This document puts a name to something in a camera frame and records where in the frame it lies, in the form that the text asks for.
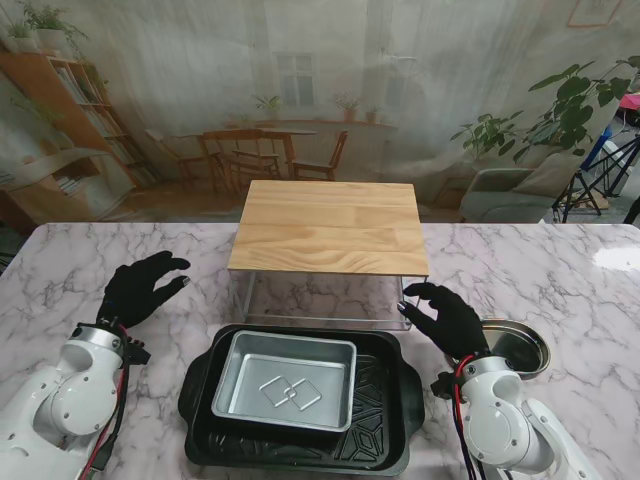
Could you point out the blue board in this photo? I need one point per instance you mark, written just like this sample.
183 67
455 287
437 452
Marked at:
597 147

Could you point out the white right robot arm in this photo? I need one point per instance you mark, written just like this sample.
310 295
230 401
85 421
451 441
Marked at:
500 425

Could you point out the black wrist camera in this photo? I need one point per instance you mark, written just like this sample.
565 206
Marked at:
442 387
137 352

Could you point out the round stainless steel tray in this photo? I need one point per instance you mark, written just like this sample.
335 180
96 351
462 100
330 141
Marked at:
520 350

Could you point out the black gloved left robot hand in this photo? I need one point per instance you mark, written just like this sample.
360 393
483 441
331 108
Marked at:
135 295

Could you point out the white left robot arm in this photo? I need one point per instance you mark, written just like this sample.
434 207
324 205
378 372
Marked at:
70 400

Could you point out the large black patterned baking tray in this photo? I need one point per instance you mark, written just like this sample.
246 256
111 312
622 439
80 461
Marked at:
385 400

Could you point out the silver rectangular baking tray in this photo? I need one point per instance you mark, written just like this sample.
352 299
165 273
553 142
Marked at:
285 385

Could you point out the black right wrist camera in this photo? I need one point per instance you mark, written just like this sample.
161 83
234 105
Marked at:
442 387

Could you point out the black tripod stand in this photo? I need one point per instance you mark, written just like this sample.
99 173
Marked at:
582 190

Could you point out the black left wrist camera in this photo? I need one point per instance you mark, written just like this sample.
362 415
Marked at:
137 352

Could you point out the pink object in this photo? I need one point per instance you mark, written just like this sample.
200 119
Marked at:
632 102

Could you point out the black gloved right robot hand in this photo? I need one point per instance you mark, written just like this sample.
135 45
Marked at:
452 325

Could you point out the printed room scene backdrop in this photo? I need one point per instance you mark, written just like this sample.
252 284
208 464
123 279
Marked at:
320 75

